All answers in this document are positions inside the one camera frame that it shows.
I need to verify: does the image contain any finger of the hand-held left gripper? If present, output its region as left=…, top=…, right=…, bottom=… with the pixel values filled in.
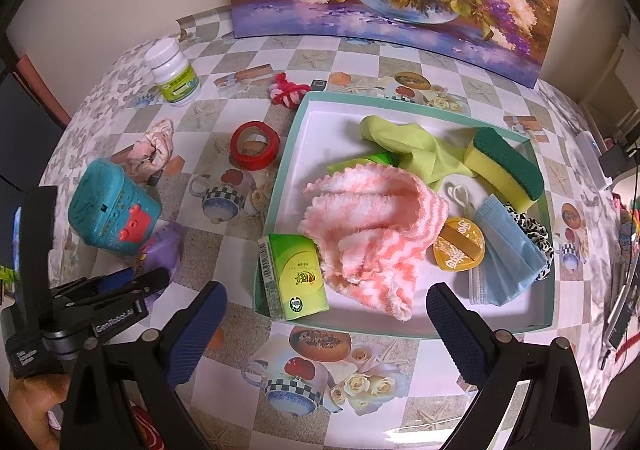
left=50, top=271, right=136, bottom=302
left=121, top=268, right=171, bottom=303

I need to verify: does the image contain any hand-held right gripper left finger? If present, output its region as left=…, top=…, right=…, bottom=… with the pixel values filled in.
left=59, top=281, right=229, bottom=450

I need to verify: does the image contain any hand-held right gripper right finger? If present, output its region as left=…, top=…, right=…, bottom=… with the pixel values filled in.
left=425, top=282, right=592, bottom=450

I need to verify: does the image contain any purple plastic bag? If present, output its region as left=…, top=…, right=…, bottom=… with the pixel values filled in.
left=136, top=222, right=183, bottom=301

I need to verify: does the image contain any white tray green rim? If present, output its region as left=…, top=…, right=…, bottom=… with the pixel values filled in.
left=251, top=90, right=557, bottom=341

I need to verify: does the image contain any yellow-green cloth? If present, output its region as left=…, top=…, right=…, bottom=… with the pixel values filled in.
left=359, top=115, right=478, bottom=191

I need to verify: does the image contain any person's left hand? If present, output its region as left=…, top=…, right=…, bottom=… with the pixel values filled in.
left=7, top=372, right=71, bottom=450

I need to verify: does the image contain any teal plastic toy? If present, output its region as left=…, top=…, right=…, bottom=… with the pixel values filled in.
left=68, top=158, right=162, bottom=255

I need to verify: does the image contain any checked floral tablecloth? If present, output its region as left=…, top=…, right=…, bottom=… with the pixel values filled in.
left=37, top=7, right=631, bottom=450

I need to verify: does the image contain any blue face mask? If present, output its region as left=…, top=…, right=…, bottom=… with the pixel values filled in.
left=442, top=182, right=547, bottom=307

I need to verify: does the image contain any green tea box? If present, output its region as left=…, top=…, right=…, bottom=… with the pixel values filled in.
left=257, top=233, right=331, bottom=321

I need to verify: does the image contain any red packet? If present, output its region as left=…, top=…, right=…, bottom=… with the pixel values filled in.
left=127, top=400, right=166, bottom=450

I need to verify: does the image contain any black white spotted scrunchie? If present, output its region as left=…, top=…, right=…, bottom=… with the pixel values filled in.
left=502, top=200, right=555, bottom=283

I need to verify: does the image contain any pink floral scrunchie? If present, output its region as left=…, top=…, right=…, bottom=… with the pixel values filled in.
left=116, top=119, right=175, bottom=183

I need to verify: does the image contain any pink white striped towel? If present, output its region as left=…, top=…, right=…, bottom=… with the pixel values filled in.
left=299, top=166, right=449, bottom=321

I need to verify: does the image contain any red tape roll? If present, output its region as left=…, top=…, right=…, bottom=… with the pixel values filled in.
left=231, top=121, right=281, bottom=171

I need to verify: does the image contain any dark panel red edge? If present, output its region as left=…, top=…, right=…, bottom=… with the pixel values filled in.
left=0, top=54, right=71, bottom=191

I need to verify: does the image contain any yellow green sponge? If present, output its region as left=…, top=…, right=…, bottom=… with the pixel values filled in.
left=464, top=127, right=545, bottom=215

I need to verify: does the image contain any green flat packet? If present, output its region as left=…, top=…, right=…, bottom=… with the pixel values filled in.
left=327, top=152, right=398, bottom=175

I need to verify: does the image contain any white bottle green label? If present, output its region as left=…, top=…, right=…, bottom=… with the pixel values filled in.
left=145, top=40, right=202, bottom=108

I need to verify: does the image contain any white power strip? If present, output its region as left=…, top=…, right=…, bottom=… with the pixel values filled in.
left=575, top=130, right=612, bottom=191

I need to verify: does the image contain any black power adapter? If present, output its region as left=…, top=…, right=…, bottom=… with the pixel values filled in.
left=599, top=142, right=638, bottom=178

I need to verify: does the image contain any red white fuzzy hair tie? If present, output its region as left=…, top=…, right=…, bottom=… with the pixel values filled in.
left=269, top=72, right=312, bottom=108

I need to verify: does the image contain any white furniture frame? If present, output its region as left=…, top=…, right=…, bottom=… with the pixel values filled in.
left=575, top=0, right=640, bottom=131

